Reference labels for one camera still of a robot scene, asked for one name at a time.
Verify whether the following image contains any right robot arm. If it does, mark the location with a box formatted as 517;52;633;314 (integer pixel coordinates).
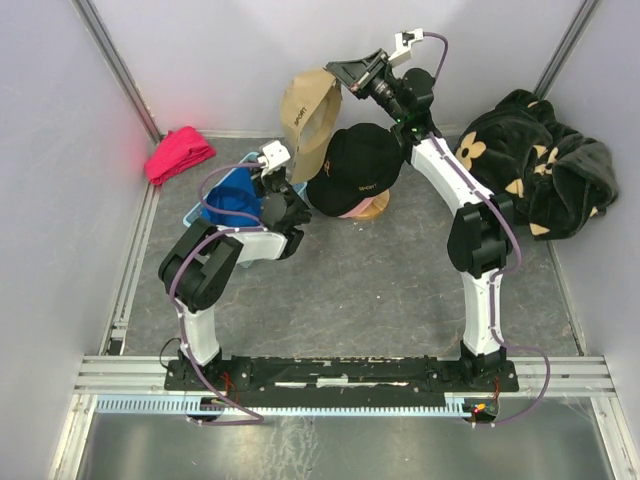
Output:
326;50;520;391

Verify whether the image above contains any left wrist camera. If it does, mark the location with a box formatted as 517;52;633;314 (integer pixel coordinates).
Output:
257;140;291;177

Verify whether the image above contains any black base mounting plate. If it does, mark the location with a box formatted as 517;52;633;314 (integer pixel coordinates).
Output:
163;354;519;407

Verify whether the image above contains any aluminium rail frame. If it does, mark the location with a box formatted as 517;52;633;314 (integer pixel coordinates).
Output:
74;356;616;398

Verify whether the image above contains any wooden hat stand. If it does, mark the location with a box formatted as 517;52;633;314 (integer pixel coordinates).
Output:
356;190;390;220

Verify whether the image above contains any blue hat in basket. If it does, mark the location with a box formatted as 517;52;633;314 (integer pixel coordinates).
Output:
201;169;262;228

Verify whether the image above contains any black NY cap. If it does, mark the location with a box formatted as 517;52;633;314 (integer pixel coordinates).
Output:
306;123;403;218

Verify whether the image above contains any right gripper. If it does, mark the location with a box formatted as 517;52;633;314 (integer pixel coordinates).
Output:
326;48;406;124

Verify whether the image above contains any tan sport cap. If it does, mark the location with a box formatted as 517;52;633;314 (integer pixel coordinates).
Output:
280;68;342;184

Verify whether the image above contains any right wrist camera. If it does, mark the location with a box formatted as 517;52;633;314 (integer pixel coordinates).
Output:
389;28;424;67

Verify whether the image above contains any black floral plush blanket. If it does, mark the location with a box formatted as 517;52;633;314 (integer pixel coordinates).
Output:
452;89;620;241

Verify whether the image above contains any right corner aluminium post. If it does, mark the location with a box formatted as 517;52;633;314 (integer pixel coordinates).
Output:
533;0;601;98

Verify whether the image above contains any left corner aluminium post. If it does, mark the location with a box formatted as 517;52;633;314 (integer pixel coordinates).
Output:
71;0;163;144

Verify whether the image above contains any corner aluminium post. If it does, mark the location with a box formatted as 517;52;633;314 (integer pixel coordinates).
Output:
71;0;163;144
533;0;601;98

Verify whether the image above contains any magenta cloth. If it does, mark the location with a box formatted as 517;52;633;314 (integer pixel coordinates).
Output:
144;126;216;186

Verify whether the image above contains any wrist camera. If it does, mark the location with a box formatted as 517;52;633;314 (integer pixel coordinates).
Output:
389;28;424;67
257;140;291;177

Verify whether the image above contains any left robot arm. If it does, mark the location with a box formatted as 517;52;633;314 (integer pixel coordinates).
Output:
158;162;311;390

